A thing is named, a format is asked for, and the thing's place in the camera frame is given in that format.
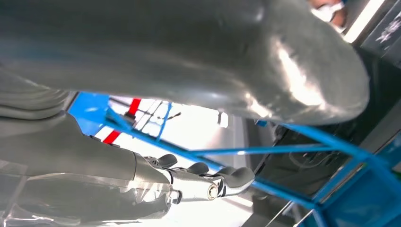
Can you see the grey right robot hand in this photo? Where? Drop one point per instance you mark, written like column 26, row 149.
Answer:
column 188, row 47

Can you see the blue metal shelf rack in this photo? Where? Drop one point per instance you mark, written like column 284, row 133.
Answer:
column 344, row 203

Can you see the red barrier belt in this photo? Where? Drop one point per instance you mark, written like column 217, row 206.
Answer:
column 134, row 106

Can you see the white car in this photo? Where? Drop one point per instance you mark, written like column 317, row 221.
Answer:
column 194, row 131

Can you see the person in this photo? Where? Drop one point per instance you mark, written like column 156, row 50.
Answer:
column 329, row 12

